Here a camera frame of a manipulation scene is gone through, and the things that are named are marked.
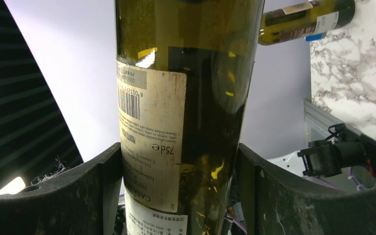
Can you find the blue small box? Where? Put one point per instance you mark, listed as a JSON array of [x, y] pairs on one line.
[[315, 37]]

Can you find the green wine bottle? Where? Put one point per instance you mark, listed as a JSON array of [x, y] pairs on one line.
[[184, 69], [304, 19]]

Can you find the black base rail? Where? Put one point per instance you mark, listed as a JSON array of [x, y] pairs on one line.
[[343, 148]]

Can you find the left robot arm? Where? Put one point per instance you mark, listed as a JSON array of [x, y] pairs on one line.
[[294, 164]]

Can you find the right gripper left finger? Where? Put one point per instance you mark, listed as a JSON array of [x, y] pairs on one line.
[[80, 201]]

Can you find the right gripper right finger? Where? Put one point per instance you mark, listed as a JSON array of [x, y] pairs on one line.
[[277, 202]]

